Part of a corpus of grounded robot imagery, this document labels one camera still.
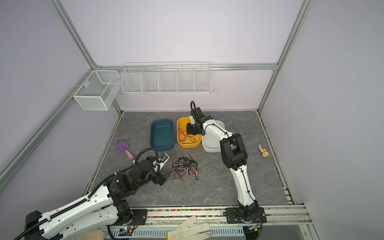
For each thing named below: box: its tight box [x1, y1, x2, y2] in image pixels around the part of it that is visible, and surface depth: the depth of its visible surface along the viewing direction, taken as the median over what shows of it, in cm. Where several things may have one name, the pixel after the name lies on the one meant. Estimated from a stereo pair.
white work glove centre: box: [166, 215, 212, 240], surface depth 71 cm
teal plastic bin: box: [150, 119, 175, 152], surface depth 107 cm
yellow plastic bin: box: [176, 117, 202, 149], surface depth 106 cm
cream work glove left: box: [74, 228, 106, 240], surface depth 70 cm
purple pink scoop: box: [116, 139, 135, 161], surface depth 102 cm
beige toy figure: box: [258, 144, 270, 158], surface depth 96 cm
